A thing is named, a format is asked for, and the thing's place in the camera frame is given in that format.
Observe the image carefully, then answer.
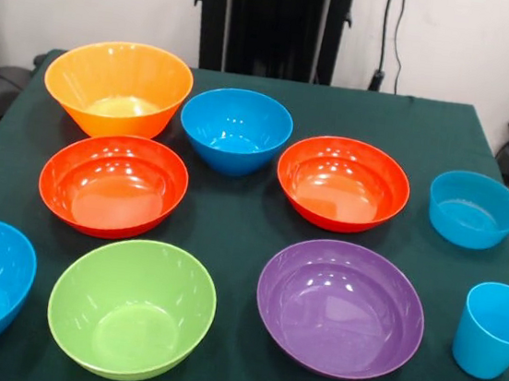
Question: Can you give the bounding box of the medium blue bowl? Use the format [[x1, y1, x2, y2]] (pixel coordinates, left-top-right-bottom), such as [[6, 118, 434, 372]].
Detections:
[[173, 82, 298, 185]]

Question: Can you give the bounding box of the red-orange bowl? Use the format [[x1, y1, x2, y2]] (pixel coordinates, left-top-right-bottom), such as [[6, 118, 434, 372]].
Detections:
[[32, 125, 195, 248], [270, 129, 417, 242]]

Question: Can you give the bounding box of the purple bowl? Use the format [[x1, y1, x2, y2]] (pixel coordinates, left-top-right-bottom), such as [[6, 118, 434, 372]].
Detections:
[[247, 231, 434, 381]]

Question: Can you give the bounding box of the dark green table cloth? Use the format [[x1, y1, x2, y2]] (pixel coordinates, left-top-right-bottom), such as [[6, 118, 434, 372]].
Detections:
[[0, 42, 509, 381]]

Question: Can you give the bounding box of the green bowl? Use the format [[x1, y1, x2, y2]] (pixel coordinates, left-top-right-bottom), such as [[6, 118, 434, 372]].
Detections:
[[39, 229, 224, 381]]

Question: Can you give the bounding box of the large orange bowl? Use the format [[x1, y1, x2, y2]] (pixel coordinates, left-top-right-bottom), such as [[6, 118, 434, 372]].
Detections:
[[37, 31, 198, 149]]

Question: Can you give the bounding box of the low blue ridged bowl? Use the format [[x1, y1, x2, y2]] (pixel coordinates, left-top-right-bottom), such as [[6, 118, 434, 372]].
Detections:
[[422, 167, 509, 255]]

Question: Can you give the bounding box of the blue cup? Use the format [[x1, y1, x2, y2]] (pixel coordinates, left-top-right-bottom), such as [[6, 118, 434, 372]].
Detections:
[[447, 277, 509, 381]]

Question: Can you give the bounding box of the black cable with plug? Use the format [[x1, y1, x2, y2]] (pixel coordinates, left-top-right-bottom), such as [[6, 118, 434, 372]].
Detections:
[[368, 0, 396, 94]]

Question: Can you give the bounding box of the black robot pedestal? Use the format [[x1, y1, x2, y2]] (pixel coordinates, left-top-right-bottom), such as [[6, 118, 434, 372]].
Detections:
[[186, 0, 356, 89]]

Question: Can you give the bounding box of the thin black wall cable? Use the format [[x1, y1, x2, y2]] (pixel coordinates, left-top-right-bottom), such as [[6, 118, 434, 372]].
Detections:
[[386, 0, 411, 96]]

